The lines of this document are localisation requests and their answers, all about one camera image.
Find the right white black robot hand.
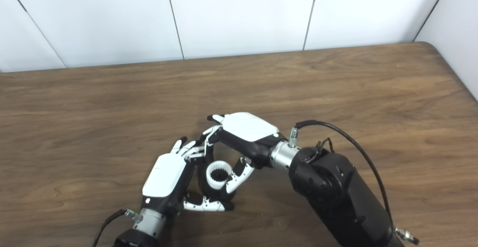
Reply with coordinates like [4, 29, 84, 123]
[202, 112, 280, 194]

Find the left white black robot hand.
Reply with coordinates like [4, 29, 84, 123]
[141, 137, 235, 218]

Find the round black part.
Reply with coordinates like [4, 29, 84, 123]
[197, 161, 234, 204]

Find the white ring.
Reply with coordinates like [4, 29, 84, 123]
[206, 161, 229, 188]

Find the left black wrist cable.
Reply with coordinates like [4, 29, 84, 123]
[91, 209, 144, 247]

